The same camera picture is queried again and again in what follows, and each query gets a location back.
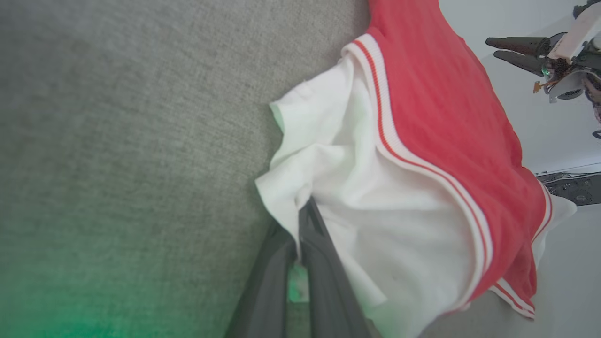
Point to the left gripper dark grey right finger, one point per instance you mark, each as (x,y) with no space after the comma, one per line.
(328,291)

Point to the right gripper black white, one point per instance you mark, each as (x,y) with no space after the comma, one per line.
(575,42)

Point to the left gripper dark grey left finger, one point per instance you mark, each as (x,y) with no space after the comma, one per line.
(267,291)

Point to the red and white garment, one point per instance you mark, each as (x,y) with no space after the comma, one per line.
(422,117)

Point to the dark grey flat device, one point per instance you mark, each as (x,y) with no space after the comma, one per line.
(580,190)

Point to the grey fabric sofa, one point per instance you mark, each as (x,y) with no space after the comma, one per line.
(117,141)

